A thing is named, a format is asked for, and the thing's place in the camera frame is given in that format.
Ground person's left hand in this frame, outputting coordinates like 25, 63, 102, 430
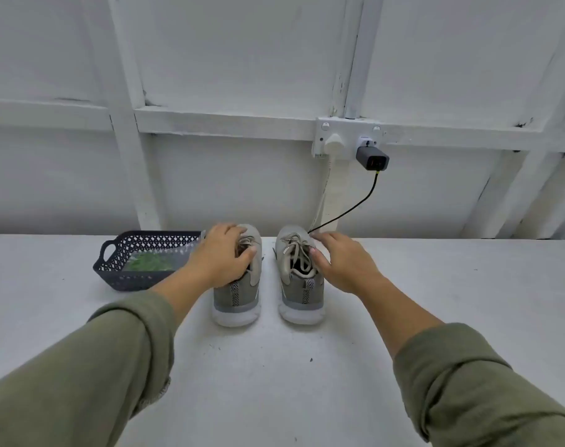
183, 223, 260, 291

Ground person's right hand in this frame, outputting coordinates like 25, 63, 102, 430
309, 230, 388, 300

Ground beige shoelace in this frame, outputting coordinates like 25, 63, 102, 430
281, 233, 319, 280
236, 235, 261, 276

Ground gray sneaker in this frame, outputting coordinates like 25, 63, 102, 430
210, 224, 264, 328
275, 225, 327, 326

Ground green shoelace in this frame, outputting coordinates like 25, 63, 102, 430
124, 251, 178, 273

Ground person's left forearm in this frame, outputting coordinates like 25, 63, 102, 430
0, 268, 211, 447

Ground person's right forearm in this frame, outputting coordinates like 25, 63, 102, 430
361, 274, 565, 447

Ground clear plastic bag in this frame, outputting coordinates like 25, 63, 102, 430
122, 246, 198, 274

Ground dark plastic lattice basket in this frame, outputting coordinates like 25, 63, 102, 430
93, 230, 202, 292

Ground gray charger adapter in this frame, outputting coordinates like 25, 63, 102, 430
356, 142, 391, 172

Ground white plug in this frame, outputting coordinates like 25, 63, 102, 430
322, 132, 351, 157

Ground black cable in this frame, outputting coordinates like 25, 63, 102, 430
307, 170, 381, 235

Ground white wall socket plate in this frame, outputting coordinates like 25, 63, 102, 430
312, 117, 384, 161

